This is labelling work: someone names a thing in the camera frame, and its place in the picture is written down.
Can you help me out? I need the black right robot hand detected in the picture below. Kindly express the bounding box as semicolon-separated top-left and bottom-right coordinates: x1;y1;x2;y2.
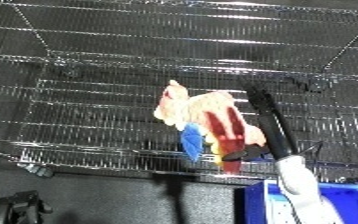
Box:
219;79;300;163

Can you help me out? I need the pink orange soft toy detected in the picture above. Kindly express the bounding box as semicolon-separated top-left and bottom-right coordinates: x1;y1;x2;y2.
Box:
152;79;270;175

